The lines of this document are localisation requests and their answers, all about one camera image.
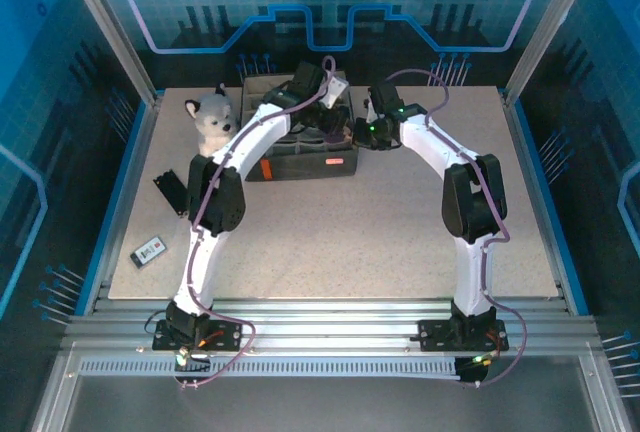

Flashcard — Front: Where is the grey fabric divided organizer box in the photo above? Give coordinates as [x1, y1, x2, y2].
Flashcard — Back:
[238, 69, 360, 182]

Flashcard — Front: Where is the grey white husky plush toy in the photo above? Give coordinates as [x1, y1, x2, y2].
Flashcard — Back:
[184, 82, 240, 158]

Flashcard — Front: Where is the small black labelled card device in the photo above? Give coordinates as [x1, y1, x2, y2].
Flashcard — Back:
[129, 235, 167, 269]

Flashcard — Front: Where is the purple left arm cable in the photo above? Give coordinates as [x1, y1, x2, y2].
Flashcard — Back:
[144, 55, 337, 391]

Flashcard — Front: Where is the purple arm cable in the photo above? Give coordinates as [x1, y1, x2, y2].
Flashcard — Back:
[144, 55, 337, 391]
[384, 68, 526, 389]

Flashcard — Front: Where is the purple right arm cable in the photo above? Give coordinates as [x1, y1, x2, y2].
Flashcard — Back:
[384, 68, 526, 389]

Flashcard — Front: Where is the aluminium frame post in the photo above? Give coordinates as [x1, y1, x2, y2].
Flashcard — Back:
[503, 0, 604, 103]
[54, 0, 162, 106]

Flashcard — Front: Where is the aluminium side rail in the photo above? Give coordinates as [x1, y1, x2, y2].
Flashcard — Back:
[82, 94, 164, 316]
[499, 89, 591, 316]

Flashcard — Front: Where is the aluminium front frame rail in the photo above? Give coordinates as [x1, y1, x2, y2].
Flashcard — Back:
[64, 296, 599, 353]

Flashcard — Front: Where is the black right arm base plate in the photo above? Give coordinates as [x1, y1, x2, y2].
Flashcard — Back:
[417, 319, 509, 352]

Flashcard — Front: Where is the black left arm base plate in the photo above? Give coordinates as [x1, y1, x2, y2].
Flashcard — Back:
[152, 319, 245, 352]

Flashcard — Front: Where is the slotted grey cable duct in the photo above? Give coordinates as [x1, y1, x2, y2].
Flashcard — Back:
[77, 357, 464, 379]

